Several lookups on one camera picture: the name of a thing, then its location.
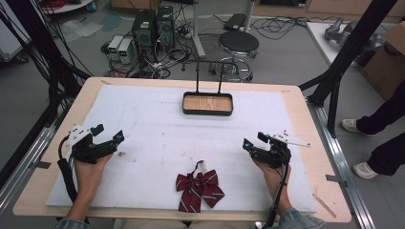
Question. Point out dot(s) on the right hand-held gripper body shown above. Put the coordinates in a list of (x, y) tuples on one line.
[(275, 154)]

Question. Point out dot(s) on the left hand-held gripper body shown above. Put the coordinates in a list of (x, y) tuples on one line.
[(84, 149)]

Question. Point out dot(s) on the person's right hand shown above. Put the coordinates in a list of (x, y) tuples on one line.
[(270, 178)]

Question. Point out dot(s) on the person's left hand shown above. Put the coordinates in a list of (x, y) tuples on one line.
[(90, 173)]

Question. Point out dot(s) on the white foam mat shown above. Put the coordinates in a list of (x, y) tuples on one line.
[(153, 127)]

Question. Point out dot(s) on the black stand with wooden tray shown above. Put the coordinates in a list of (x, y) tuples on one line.
[(207, 103)]

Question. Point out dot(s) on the red striped bow tie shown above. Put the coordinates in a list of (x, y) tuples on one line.
[(199, 189)]

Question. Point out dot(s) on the right denim sleeve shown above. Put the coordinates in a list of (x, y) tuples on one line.
[(297, 220)]

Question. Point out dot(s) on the denim sleeve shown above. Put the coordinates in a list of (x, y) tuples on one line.
[(68, 224), (297, 220)]

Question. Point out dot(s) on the left denim sleeve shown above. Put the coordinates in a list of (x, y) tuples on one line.
[(68, 224)]

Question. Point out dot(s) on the white power supply unit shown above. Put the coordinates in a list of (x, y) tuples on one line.
[(126, 51), (114, 45)]

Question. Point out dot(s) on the black round stool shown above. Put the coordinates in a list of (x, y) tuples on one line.
[(238, 43)]

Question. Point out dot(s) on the clear plastic bag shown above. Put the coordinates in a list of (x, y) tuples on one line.
[(79, 28)]

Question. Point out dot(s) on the large black computer tower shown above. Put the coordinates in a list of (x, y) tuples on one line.
[(144, 31)]

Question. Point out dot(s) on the white floor board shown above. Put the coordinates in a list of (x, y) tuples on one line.
[(320, 38)]

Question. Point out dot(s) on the black metal stand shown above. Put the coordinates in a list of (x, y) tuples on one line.
[(345, 57)]

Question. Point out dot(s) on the flat black box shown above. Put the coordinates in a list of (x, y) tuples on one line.
[(235, 21)]

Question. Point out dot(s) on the slim black computer tower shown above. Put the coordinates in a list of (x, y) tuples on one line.
[(165, 25)]

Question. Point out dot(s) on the white table leg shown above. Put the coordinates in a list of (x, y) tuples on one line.
[(198, 31)]

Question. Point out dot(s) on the round white table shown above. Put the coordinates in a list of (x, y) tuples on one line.
[(68, 6)]

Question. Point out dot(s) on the grey machine part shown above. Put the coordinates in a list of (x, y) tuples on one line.
[(342, 31)]

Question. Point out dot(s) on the cardboard box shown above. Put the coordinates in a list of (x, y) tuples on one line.
[(387, 66)]

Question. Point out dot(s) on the aluminium rail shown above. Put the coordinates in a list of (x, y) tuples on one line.
[(22, 167), (340, 159)]

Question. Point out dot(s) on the white metal post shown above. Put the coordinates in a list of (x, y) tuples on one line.
[(249, 14)]

